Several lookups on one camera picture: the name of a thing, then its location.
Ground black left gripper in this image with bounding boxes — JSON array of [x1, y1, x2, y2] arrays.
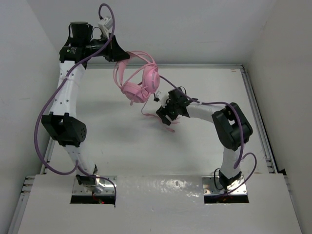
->
[[84, 33, 129, 62]]

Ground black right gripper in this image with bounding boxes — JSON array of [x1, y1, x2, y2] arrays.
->
[[156, 97, 179, 125]]

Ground pink headphones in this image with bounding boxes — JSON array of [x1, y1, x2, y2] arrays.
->
[[113, 50, 160, 105]]

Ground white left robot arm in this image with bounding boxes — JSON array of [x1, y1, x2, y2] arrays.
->
[[41, 17, 130, 187]]

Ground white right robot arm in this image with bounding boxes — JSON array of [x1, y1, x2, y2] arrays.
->
[[156, 87, 253, 189]]

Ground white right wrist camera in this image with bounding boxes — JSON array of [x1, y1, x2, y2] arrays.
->
[[153, 90, 169, 108]]

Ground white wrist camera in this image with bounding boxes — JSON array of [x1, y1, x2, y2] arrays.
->
[[153, 90, 169, 108], [97, 17, 113, 38]]

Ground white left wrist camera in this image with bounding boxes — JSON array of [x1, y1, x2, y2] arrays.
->
[[97, 17, 113, 38]]

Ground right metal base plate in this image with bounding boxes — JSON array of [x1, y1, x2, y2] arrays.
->
[[202, 175, 248, 196]]

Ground metal base plate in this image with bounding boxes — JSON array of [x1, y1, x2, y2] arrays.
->
[[202, 175, 248, 196], [72, 178, 115, 195]]

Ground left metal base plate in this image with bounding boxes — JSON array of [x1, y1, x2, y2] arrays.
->
[[72, 178, 115, 195]]

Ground aluminium table frame rail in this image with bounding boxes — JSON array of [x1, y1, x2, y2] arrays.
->
[[7, 63, 286, 234]]

